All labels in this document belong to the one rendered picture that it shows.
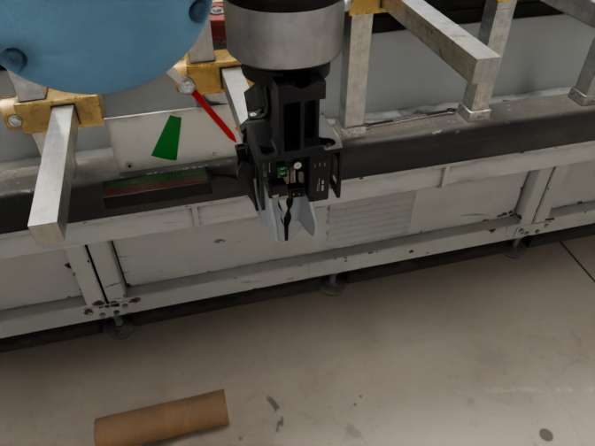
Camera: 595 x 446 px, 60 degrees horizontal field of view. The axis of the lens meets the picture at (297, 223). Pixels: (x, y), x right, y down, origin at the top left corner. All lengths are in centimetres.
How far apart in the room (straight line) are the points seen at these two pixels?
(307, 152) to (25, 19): 26
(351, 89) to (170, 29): 71
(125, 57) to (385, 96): 102
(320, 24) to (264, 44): 4
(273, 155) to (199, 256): 99
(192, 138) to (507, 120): 59
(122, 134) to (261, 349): 80
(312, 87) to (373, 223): 109
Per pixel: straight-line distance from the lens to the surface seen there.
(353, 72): 88
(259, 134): 44
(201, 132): 86
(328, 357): 144
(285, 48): 38
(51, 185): 67
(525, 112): 111
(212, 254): 138
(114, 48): 20
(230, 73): 80
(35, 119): 86
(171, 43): 21
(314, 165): 43
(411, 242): 153
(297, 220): 54
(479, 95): 102
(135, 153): 87
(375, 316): 154
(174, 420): 130
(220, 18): 87
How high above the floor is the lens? 119
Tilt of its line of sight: 41 degrees down
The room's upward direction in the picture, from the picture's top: straight up
